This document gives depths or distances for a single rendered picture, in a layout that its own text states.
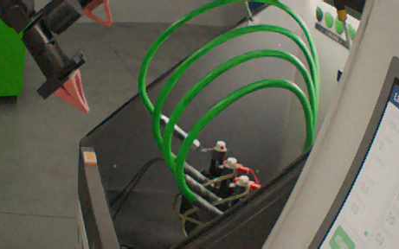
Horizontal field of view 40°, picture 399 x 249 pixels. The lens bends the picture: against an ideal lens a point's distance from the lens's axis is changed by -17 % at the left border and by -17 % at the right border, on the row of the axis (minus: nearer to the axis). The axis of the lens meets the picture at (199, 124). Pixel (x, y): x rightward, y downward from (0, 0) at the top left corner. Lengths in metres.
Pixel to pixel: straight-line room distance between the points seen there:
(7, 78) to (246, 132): 3.14
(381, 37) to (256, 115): 0.86
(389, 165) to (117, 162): 1.00
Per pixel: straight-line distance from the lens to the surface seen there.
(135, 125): 1.60
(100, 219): 1.27
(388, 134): 0.79
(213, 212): 1.09
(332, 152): 0.91
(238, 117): 1.65
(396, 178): 0.74
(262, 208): 0.99
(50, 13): 1.07
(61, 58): 1.08
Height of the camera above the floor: 1.57
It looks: 20 degrees down
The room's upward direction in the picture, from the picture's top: 9 degrees clockwise
